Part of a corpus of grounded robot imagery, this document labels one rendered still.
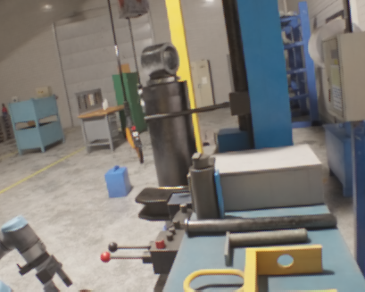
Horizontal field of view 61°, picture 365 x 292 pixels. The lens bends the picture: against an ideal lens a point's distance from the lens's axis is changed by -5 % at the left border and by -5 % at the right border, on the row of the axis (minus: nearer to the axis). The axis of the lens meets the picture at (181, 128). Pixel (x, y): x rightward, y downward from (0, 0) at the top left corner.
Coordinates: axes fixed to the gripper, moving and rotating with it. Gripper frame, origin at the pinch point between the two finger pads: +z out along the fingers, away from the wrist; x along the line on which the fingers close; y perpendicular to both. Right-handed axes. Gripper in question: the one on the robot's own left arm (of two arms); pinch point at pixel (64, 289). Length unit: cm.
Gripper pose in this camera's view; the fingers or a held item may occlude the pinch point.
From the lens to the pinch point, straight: 141.4
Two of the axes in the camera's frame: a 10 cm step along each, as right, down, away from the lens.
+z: 5.5, 8.3, 1.2
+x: -1.7, -0.2, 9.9
